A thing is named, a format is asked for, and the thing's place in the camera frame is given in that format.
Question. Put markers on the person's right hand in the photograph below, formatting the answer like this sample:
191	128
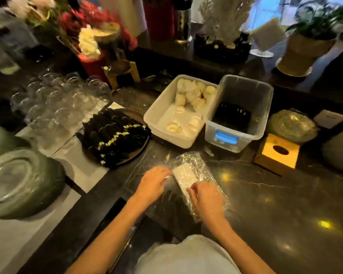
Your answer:
208	201

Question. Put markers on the person's left hand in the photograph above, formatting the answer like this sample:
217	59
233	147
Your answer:
152	184

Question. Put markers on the person's right fingers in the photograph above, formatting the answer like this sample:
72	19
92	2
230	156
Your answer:
195	188

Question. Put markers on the person's left fingers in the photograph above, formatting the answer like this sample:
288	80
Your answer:
163	171

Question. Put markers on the white napkin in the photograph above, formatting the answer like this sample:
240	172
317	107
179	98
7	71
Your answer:
184	176

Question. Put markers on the clear plastic wrapper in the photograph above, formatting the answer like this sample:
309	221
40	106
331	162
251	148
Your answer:
198	168

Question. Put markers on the person's right forearm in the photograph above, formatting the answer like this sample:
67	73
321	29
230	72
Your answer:
240	251

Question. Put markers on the person's left forearm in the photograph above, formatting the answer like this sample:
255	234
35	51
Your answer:
110	239

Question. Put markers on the round brown tray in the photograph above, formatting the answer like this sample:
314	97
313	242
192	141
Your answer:
137	152

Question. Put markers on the white plastic bin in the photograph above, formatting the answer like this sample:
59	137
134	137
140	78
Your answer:
163	116

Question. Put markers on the pile of black rolled napkins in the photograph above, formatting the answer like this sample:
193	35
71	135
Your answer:
113	136

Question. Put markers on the person's light grey shirt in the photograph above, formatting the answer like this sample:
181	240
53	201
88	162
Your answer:
187	256

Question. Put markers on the pile of white rolled napkins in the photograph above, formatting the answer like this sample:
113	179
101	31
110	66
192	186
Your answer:
188	105

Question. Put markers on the wooden tissue box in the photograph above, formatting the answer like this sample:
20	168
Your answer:
277	154

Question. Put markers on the clear plastic bin blue label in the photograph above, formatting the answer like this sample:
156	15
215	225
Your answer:
245	96

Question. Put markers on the wooden stand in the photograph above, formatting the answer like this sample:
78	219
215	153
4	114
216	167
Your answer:
123	71

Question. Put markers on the stack of clear glass plates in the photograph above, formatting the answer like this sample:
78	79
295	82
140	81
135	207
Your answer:
291	125

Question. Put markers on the group of clear drinking glasses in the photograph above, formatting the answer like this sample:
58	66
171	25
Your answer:
60	105

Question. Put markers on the red vase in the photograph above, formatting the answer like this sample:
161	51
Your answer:
93	67

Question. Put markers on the black decoration base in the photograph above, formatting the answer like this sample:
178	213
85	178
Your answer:
221	51

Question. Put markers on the stack of green glass plates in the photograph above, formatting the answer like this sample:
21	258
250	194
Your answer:
20	182

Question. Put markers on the white round container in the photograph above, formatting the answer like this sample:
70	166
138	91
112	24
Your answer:
340	151

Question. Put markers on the white card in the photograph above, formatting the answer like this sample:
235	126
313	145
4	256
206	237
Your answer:
330	118

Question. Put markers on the metal cup with black straws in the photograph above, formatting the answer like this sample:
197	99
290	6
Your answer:
183	21

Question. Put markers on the red cylinder container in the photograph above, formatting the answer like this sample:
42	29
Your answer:
158	18

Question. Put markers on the green glass plate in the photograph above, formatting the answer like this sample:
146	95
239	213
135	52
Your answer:
2	139

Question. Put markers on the white coral decoration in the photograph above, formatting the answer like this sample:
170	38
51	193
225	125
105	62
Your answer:
225	18

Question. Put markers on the red and white flower bouquet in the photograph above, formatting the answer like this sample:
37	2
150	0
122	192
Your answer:
83	25

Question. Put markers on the white napkins on glass stand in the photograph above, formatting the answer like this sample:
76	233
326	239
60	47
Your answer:
267	35

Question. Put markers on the beige plant pot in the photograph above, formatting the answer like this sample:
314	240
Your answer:
301	54

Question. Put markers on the clear glass bottle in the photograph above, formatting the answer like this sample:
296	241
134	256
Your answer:
1	58

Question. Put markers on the green potted plant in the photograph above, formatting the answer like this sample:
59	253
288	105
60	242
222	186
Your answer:
317	17

